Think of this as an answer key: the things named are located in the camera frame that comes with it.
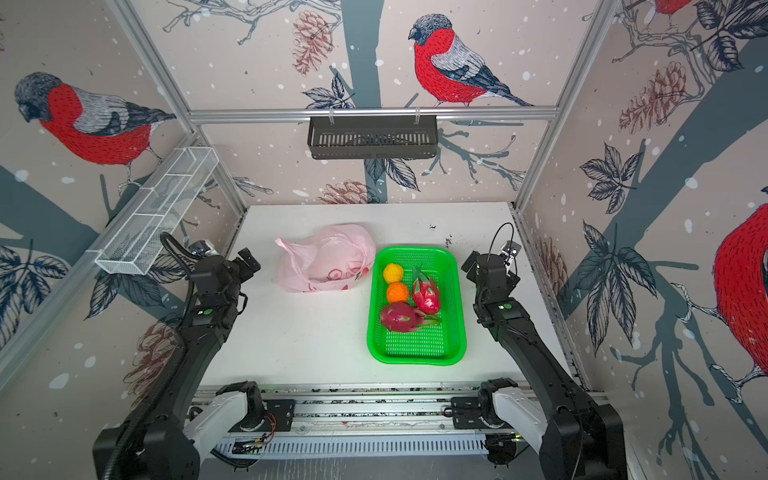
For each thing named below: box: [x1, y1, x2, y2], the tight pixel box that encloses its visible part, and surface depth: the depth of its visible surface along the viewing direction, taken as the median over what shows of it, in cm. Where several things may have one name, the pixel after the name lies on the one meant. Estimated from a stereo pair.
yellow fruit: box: [383, 263, 404, 283], surface depth 97 cm
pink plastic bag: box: [275, 224, 377, 293], surface depth 97 cm
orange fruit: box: [388, 281, 408, 303], surface depth 92 cm
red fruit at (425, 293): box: [412, 264, 441, 315], surface depth 87 cm
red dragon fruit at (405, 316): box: [380, 301, 442, 332], surface depth 85 cm
